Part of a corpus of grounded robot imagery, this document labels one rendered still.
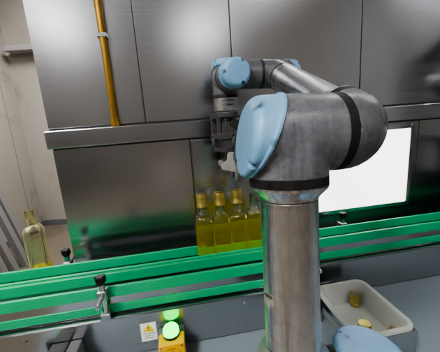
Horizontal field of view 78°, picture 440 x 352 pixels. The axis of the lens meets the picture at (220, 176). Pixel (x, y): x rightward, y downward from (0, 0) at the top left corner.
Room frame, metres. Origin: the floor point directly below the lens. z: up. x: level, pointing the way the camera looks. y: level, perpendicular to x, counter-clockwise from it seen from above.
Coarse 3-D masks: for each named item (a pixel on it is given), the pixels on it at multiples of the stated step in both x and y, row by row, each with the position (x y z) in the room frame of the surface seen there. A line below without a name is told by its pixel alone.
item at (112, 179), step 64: (64, 0) 0.95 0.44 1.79; (128, 0) 0.97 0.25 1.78; (192, 0) 1.01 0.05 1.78; (256, 0) 1.04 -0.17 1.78; (320, 0) 1.07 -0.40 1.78; (384, 0) 1.11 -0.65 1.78; (64, 64) 0.94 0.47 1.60; (128, 64) 0.97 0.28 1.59; (192, 64) 1.00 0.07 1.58; (320, 64) 1.07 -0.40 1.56; (384, 64) 1.11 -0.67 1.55; (64, 128) 0.94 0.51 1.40; (128, 128) 0.95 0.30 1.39; (192, 128) 0.98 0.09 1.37; (64, 192) 0.93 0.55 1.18; (128, 192) 0.96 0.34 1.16; (192, 192) 1.00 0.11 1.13
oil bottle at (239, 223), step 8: (232, 216) 0.85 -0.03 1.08; (240, 216) 0.85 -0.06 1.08; (232, 224) 0.84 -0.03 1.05; (240, 224) 0.84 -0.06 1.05; (232, 232) 0.84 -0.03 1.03; (240, 232) 0.84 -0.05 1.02; (232, 240) 0.85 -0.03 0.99; (240, 240) 0.84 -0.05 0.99; (248, 240) 0.85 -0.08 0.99; (240, 248) 0.84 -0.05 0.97; (248, 248) 0.85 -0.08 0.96
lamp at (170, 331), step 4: (168, 324) 0.65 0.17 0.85; (172, 324) 0.65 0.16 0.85; (176, 324) 0.65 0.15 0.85; (164, 328) 0.64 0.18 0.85; (168, 328) 0.63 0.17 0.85; (172, 328) 0.63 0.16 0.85; (176, 328) 0.64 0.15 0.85; (164, 332) 0.63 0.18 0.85; (168, 332) 0.63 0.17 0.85; (172, 332) 0.63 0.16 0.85; (176, 332) 0.63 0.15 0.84; (164, 336) 0.63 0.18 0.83; (168, 336) 0.62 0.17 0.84; (172, 336) 0.62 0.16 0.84; (176, 336) 0.63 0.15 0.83; (168, 340) 0.62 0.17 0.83; (172, 340) 0.62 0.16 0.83
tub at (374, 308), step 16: (320, 288) 0.77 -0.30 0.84; (336, 288) 0.79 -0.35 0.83; (352, 288) 0.79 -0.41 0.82; (368, 288) 0.76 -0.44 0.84; (336, 304) 0.78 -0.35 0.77; (368, 304) 0.75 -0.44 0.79; (384, 304) 0.69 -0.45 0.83; (352, 320) 0.71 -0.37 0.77; (368, 320) 0.71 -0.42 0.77; (384, 320) 0.68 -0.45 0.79; (400, 320) 0.64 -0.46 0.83
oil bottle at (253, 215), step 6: (246, 210) 0.88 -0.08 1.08; (252, 210) 0.86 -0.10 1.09; (258, 210) 0.86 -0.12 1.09; (252, 216) 0.85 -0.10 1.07; (258, 216) 0.85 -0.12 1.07; (252, 222) 0.85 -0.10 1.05; (258, 222) 0.85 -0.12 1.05; (252, 228) 0.85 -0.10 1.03; (258, 228) 0.85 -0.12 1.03; (252, 234) 0.85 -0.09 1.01; (258, 234) 0.85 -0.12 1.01; (252, 240) 0.85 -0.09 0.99; (258, 240) 0.85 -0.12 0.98; (252, 246) 0.85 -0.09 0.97; (258, 246) 0.85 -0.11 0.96
